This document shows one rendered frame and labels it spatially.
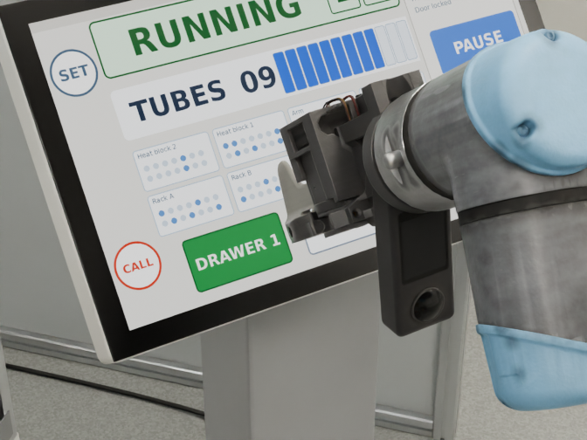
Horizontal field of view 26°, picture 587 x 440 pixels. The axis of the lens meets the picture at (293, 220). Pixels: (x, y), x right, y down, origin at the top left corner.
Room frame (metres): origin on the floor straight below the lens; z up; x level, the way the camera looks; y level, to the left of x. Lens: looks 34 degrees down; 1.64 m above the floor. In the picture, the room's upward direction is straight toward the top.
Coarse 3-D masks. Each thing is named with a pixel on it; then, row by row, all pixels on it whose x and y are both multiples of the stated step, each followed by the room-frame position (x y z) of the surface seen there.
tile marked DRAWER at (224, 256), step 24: (264, 216) 0.92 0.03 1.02; (192, 240) 0.88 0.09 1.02; (216, 240) 0.89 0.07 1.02; (240, 240) 0.90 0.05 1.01; (264, 240) 0.90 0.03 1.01; (192, 264) 0.87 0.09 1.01; (216, 264) 0.87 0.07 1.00; (240, 264) 0.88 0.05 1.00; (264, 264) 0.89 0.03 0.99; (288, 264) 0.89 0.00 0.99; (216, 288) 0.86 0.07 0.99
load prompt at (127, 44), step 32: (192, 0) 1.03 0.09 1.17; (224, 0) 1.04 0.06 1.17; (256, 0) 1.05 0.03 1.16; (288, 0) 1.06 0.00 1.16; (320, 0) 1.07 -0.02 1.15; (352, 0) 1.09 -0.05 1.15; (384, 0) 1.10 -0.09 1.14; (96, 32) 0.98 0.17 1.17; (128, 32) 0.99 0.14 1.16; (160, 32) 1.00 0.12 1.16; (192, 32) 1.01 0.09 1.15; (224, 32) 1.02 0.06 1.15; (256, 32) 1.03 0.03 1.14; (288, 32) 1.04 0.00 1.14; (128, 64) 0.97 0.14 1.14; (160, 64) 0.98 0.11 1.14
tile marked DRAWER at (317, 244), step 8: (368, 224) 0.94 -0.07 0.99; (344, 232) 0.93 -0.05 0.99; (352, 232) 0.93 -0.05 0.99; (360, 232) 0.94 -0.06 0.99; (368, 232) 0.94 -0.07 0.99; (304, 240) 0.91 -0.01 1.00; (312, 240) 0.92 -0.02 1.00; (320, 240) 0.92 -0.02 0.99; (328, 240) 0.92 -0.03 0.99; (336, 240) 0.92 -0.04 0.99; (344, 240) 0.93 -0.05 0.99; (352, 240) 0.93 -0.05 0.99; (312, 248) 0.91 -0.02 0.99; (320, 248) 0.91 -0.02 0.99; (328, 248) 0.92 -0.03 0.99; (312, 256) 0.91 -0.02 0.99
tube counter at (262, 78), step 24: (384, 24) 1.08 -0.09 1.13; (408, 24) 1.09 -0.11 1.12; (288, 48) 1.03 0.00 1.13; (312, 48) 1.04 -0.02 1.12; (336, 48) 1.05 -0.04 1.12; (360, 48) 1.06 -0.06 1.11; (384, 48) 1.06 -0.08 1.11; (408, 48) 1.07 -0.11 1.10; (240, 72) 1.00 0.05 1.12; (264, 72) 1.01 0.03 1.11; (288, 72) 1.01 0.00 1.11; (312, 72) 1.02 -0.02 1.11; (336, 72) 1.03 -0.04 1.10; (360, 72) 1.04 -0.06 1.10; (264, 96) 0.99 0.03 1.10; (288, 96) 1.00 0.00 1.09
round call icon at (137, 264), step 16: (144, 240) 0.87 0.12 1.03; (112, 256) 0.85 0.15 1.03; (128, 256) 0.86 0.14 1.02; (144, 256) 0.86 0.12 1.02; (160, 256) 0.86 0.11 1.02; (128, 272) 0.85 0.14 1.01; (144, 272) 0.85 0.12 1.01; (160, 272) 0.85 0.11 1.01; (128, 288) 0.84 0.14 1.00; (144, 288) 0.84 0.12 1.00
